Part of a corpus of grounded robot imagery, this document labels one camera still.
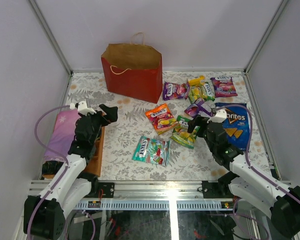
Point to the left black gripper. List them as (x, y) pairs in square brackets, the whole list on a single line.
[(100, 117)]

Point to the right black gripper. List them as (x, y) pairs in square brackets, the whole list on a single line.
[(198, 121)]

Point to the purple candy bag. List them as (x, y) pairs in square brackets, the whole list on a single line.
[(200, 107), (223, 87), (173, 91)]

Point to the yellow green candy bag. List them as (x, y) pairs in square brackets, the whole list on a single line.
[(180, 133)]

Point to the orange candy bag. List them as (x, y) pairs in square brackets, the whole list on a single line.
[(161, 119)]

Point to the blue silver chips bag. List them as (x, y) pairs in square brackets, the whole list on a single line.
[(237, 126)]

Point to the yellow snack bag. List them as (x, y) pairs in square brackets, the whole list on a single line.
[(199, 81)]

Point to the red paper bag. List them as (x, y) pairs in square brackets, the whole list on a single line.
[(133, 70)]

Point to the teal candy bag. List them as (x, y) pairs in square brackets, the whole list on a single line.
[(152, 151)]

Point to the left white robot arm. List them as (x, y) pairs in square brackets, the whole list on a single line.
[(45, 214)]

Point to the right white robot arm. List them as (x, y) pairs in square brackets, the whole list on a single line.
[(277, 200)]

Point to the purple pink cloth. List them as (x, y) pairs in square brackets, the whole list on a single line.
[(64, 131)]

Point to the wooden tray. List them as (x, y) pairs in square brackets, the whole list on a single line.
[(53, 162)]

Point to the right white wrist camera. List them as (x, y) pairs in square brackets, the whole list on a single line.
[(219, 117)]

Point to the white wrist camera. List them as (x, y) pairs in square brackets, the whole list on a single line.
[(82, 108), (219, 117)]

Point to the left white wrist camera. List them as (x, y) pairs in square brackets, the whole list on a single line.
[(82, 108)]

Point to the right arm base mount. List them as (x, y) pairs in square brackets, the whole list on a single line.
[(218, 189)]

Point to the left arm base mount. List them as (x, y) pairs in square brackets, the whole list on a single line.
[(103, 190)]

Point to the aluminium front rail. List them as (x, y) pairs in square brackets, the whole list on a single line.
[(133, 190)]

